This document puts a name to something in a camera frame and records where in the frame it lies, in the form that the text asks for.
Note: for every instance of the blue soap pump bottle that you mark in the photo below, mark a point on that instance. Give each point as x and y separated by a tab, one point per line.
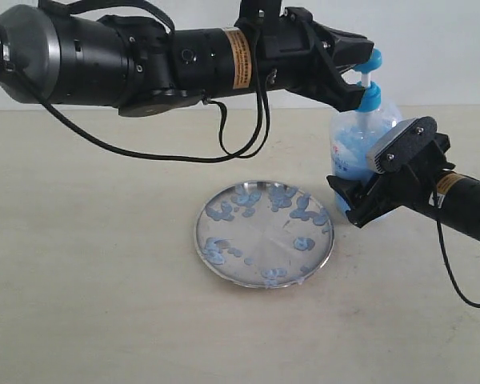
354	132

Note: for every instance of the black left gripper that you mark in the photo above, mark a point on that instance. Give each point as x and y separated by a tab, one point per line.
294	52

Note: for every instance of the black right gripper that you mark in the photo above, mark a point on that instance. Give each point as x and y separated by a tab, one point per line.
414	186

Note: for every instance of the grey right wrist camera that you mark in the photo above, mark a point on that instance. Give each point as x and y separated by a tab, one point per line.
401	144

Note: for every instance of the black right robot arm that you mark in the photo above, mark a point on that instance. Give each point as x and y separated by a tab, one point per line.
459	203

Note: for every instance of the round steel plate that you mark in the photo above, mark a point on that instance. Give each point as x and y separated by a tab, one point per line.
264	234

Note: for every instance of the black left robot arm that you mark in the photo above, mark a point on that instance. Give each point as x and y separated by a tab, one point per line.
81	54

